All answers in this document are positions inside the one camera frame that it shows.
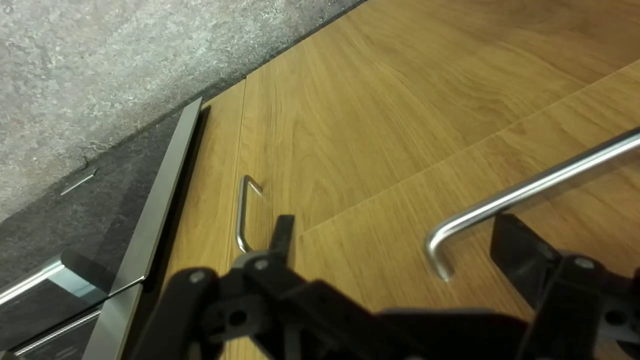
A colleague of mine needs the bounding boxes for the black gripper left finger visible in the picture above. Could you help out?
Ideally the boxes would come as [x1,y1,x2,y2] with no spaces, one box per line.
[128,214,382,360]

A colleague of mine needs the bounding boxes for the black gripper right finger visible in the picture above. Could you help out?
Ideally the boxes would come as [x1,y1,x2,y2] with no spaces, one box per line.
[491,212,640,360]

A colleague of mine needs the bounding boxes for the silver drawer handle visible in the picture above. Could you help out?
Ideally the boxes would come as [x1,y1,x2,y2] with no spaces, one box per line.
[423,128,640,285]

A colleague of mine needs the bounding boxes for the white drawer with wooden face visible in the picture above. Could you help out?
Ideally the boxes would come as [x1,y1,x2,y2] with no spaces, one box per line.
[292,60,640,360]

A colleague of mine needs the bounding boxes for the wooden cabinet door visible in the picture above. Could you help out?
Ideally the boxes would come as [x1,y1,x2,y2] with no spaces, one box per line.
[161,0,640,268]

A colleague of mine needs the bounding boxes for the silver cabinet door handle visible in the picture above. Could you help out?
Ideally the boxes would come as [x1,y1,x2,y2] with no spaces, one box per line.
[234,173,270,257]

